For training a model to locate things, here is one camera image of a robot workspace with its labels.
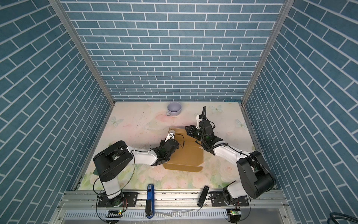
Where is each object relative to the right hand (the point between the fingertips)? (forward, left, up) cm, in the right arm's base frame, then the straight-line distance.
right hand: (183, 126), depth 86 cm
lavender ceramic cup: (+26, +11, -13) cm, 31 cm away
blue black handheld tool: (-40, +14, -14) cm, 45 cm away
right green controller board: (-40, -31, -21) cm, 55 cm away
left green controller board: (-46, +32, -18) cm, 59 cm away
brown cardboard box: (-13, -4, -14) cm, 20 cm away
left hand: (-3, +8, -12) cm, 15 cm away
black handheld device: (-35, -13, -17) cm, 41 cm away
